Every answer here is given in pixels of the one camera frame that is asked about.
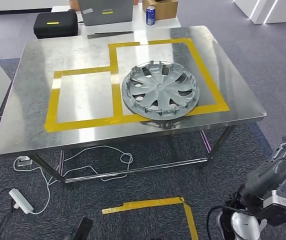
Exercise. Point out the white lit platform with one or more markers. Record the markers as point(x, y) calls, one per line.
point(283, 10)

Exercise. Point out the grey floor socket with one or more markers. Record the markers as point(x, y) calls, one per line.
point(24, 161)

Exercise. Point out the dark robot left foot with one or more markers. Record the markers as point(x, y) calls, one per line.
point(83, 228)

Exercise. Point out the yellow tape on workbench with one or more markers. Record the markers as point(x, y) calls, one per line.
point(83, 123)

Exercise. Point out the yellow floor tape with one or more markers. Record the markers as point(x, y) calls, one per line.
point(145, 203)

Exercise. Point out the blue drink can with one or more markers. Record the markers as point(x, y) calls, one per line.
point(150, 16)

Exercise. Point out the white table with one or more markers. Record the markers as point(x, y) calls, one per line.
point(140, 26)

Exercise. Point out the grey flat case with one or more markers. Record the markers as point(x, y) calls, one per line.
point(106, 13)

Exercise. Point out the grey plastic wheel hubcap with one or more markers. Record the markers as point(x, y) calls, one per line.
point(160, 87)

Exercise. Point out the white power strip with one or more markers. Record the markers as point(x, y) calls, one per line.
point(20, 201)

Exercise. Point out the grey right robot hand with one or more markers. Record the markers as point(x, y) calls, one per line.
point(268, 177)

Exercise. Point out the steel workbench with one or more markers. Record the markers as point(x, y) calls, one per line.
point(70, 56)

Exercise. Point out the black zipped case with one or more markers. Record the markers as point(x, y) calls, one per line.
point(55, 26)

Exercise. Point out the person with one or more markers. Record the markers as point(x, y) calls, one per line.
point(74, 5)

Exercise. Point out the brown cardboard box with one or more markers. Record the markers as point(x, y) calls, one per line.
point(163, 10)

